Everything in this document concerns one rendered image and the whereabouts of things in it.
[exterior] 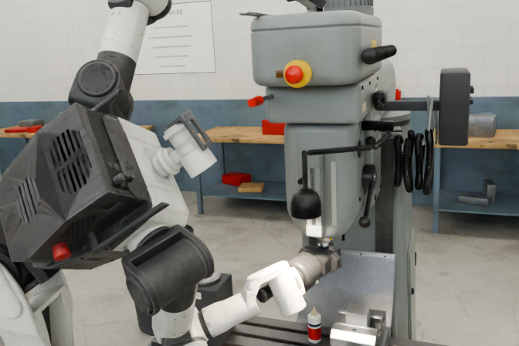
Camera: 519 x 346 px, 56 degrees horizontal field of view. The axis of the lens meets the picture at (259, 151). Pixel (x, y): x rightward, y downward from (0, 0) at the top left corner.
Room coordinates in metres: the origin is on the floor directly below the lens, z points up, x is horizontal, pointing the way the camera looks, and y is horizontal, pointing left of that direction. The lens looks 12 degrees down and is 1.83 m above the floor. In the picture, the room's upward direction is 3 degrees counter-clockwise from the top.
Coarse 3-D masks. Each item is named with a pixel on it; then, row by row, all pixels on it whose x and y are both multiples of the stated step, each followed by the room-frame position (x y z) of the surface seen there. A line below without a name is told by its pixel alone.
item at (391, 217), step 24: (408, 120) 1.75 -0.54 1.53; (384, 144) 1.60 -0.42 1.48; (384, 168) 1.60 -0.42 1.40; (384, 192) 1.60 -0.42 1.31; (360, 216) 1.64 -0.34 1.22; (384, 216) 1.60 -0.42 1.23; (408, 216) 1.73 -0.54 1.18; (312, 240) 1.70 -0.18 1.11; (336, 240) 1.67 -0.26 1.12; (360, 240) 1.64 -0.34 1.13; (384, 240) 1.60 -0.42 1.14; (408, 240) 1.71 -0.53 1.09; (408, 264) 1.64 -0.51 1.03; (408, 288) 1.64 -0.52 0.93; (408, 312) 1.64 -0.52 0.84; (408, 336) 1.64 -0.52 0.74
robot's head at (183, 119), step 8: (176, 120) 0.99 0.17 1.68; (184, 120) 0.99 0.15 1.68; (192, 120) 1.01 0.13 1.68; (168, 128) 1.01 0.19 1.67; (176, 128) 0.99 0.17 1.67; (192, 128) 0.99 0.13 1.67; (200, 128) 1.01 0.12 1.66; (192, 136) 0.99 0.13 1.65; (208, 136) 1.01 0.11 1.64; (200, 144) 0.98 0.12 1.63; (208, 144) 1.00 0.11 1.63
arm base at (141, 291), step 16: (160, 240) 0.91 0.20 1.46; (176, 240) 0.93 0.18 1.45; (192, 240) 0.90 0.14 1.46; (128, 256) 0.87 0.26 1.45; (144, 256) 0.88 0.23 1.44; (208, 256) 0.88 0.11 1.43; (128, 272) 0.84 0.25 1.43; (208, 272) 0.89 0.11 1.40; (128, 288) 0.85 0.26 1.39; (144, 288) 0.80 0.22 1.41; (144, 304) 0.82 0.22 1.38
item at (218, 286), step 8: (216, 272) 1.44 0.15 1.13; (208, 280) 1.38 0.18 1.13; (216, 280) 1.39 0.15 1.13; (224, 280) 1.40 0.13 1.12; (200, 288) 1.36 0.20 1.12; (208, 288) 1.36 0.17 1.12; (216, 288) 1.36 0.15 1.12; (224, 288) 1.39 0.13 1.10; (200, 296) 1.36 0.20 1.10; (208, 296) 1.35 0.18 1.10; (216, 296) 1.34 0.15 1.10; (224, 296) 1.39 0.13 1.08; (200, 304) 1.36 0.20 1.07; (208, 304) 1.35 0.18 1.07; (232, 328) 1.43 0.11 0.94; (216, 336) 1.34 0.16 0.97; (224, 336) 1.37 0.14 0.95; (208, 344) 1.35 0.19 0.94; (216, 344) 1.34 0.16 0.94
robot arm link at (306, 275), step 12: (300, 264) 1.15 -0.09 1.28; (288, 276) 1.10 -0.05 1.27; (300, 276) 1.13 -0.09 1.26; (312, 276) 1.15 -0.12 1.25; (264, 288) 1.12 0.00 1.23; (276, 288) 1.09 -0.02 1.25; (288, 288) 1.09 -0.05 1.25; (300, 288) 1.11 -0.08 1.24; (264, 300) 1.11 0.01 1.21; (276, 300) 1.09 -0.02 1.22; (288, 300) 1.08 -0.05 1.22; (300, 300) 1.09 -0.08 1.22; (288, 312) 1.07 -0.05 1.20
